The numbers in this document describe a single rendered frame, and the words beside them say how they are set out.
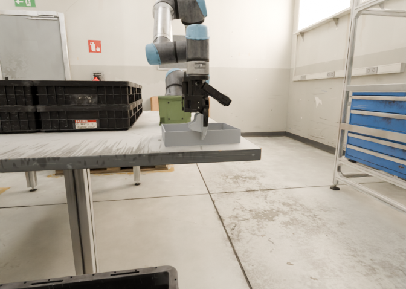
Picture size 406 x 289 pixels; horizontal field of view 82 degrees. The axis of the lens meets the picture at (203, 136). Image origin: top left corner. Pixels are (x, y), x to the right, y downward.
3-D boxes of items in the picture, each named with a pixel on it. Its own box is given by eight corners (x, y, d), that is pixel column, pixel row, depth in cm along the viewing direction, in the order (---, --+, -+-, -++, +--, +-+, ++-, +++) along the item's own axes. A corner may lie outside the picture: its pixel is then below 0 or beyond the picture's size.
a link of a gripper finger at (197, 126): (188, 139, 80) (188, 113, 79) (205, 139, 82) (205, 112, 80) (190, 141, 77) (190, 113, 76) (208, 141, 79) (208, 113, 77)
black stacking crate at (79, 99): (136, 104, 138) (135, 84, 136) (130, 107, 109) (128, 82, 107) (62, 104, 131) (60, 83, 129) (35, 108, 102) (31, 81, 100)
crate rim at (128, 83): (135, 87, 136) (135, 83, 136) (128, 86, 107) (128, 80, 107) (60, 87, 129) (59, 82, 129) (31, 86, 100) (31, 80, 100)
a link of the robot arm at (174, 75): (167, 98, 143) (166, 81, 150) (188, 95, 144) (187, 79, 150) (163, 84, 133) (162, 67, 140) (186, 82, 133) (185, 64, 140)
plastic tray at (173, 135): (223, 133, 104) (223, 122, 103) (240, 142, 85) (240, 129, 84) (161, 136, 98) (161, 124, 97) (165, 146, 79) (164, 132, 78)
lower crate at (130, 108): (137, 122, 140) (136, 102, 138) (131, 130, 111) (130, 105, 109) (64, 124, 133) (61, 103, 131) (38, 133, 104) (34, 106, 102)
